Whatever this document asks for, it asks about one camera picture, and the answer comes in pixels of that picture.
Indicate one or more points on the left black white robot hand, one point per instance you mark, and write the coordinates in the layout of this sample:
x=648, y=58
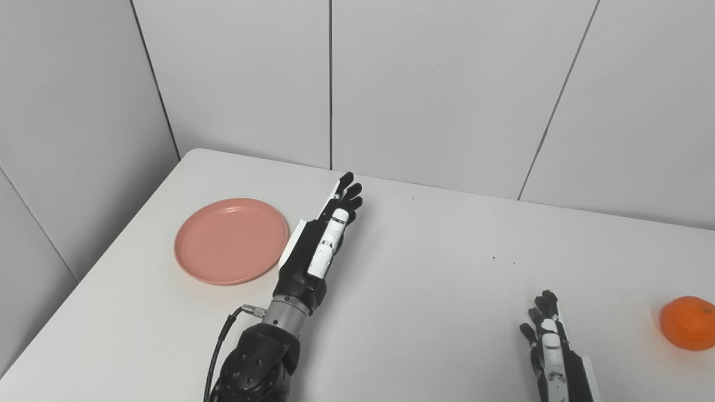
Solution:
x=304, y=262

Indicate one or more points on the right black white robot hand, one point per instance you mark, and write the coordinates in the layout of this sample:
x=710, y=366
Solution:
x=564, y=368

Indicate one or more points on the pink round plate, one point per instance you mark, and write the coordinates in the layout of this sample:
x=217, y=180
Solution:
x=230, y=241

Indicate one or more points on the orange fruit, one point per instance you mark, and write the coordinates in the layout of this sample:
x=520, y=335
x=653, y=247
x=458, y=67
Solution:
x=688, y=322

